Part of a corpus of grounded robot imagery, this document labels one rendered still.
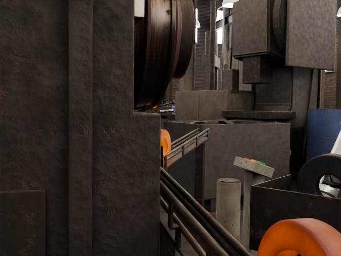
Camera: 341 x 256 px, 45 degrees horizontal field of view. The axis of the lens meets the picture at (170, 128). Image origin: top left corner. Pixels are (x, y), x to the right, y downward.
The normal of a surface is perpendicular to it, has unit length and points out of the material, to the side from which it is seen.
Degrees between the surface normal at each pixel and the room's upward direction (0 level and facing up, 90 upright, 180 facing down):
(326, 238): 22
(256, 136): 90
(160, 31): 98
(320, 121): 90
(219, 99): 90
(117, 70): 90
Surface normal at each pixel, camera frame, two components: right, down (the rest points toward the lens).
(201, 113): -0.81, 0.02
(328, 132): -0.56, 0.04
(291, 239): -0.96, 0.00
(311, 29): 0.58, 0.05
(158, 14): 0.27, 0.04
